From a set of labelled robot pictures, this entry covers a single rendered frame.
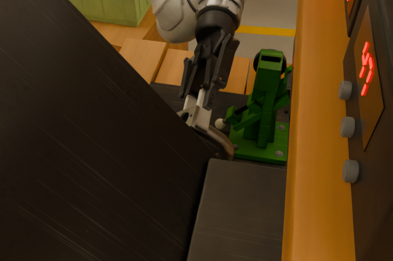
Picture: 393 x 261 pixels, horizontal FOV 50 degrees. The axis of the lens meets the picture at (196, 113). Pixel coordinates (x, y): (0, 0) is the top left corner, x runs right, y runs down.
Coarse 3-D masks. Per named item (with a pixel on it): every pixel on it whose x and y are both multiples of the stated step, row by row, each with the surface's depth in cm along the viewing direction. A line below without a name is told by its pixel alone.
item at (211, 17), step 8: (200, 16) 80; (208, 16) 78; (216, 16) 78; (224, 16) 78; (200, 24) 78; (208, 24) 77; (216, 24) 77; (224, 24) 77; (232, 24) 79; (200, 32) 79; (208, 32) 79; (216, 32) 78; (224, 32) 76; (232, 32) 79; (200, 40) 81; (216, 40) 76; (216, 48) 76; (216, 56) 76
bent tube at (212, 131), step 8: (184, 112) 71; (192, 112) 69; (184, 120) 72; (192, 120) 68; (192, 128) 70; (208, 128) 71; (200, 136) 71; (208, 136) 71; (216, 136) 72; (224, 136) 73; (208, 144) 73; (216, 144) 73; (224, 144) 73; (232, 144) 76; (224, 152) 74; (232, 152) 76
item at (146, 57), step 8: (128, 40) 140; (136, 40) 140; (144, 40) 140; (128, 48) 137; (136, 48) 137; (144, 48) 137; (152, 48) 137; (160, 48) 137; (128, 56) 134; (136, 56) 134; (144, 56) 134; (152, 56) 134; (160, 56) 134; (136, 64) 131; (144, 64) 131; (152, 64) 131; (160, 64) 135; (144, 72) 129; (152, 72) 129; (152, 80) 127
